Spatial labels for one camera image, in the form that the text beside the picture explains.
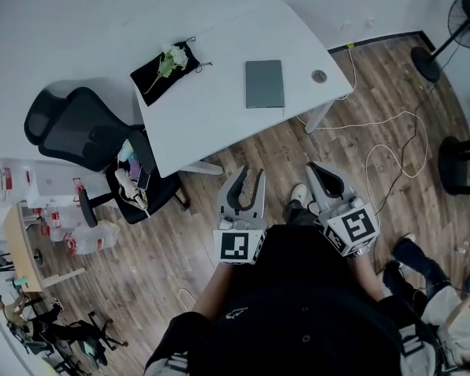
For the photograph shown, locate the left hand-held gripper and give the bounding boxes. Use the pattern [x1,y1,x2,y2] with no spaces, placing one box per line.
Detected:
[213,164,269,266]

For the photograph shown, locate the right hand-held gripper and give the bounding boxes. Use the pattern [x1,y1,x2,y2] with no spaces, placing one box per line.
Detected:
[305,161,380,259]

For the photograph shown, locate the grey notebook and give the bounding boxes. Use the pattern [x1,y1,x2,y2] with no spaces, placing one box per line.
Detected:
[245,60,287,118]

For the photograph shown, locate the person's left forearm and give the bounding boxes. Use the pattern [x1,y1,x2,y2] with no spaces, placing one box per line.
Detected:
[190,262,240,328]

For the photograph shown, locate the person's right forearm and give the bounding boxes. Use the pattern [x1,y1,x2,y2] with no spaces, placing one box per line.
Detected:
[346,253,393,303]

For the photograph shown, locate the person's right shoe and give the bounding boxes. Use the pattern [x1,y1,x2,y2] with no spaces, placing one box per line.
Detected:
[289,183,309,211]

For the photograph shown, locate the person's dark trousers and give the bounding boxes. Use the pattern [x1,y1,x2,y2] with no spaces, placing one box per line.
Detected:
[283,200,320,231]

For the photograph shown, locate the beige cloth bundle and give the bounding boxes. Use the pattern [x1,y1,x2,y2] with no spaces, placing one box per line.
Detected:
[114,168,151,219]

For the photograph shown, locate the person's black shirt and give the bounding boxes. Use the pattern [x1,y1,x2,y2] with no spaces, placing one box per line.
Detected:
[143,225,428,376]

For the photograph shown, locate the round wooden table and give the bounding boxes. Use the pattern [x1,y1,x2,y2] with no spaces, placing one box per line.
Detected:
[438,96,470,197]

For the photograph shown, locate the white artificial flower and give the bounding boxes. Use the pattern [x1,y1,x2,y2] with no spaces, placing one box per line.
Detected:
[143,44,190,96]

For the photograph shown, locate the pile of clear water jugs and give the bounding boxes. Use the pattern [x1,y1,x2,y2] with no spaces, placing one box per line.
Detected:
[0,157,121,256]

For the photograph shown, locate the black mesh office chair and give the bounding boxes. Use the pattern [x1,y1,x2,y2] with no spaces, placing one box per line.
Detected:
[23,86,191,229]

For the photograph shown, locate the white cardboard box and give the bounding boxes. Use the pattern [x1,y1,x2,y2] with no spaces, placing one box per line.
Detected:
[26,161,89,208]

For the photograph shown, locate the black swivel chair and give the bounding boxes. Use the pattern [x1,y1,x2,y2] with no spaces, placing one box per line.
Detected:
[42,309,128,371]

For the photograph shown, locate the light wooden table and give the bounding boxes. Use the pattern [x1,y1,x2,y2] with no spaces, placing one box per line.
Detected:
[3,201,87,294]

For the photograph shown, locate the cream power cable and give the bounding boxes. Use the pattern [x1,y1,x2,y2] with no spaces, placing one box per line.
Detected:
[295,44,430,215]

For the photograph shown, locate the black power cable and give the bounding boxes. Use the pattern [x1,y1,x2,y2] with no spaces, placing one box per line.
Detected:
[375,52,461,215]

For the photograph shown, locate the black drawstring pouch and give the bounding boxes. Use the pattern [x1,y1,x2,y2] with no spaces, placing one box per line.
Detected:
[129,36,213,107]

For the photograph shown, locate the black pedestal fan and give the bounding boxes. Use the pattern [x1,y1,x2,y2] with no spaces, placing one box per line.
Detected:
[410,0,470,84]

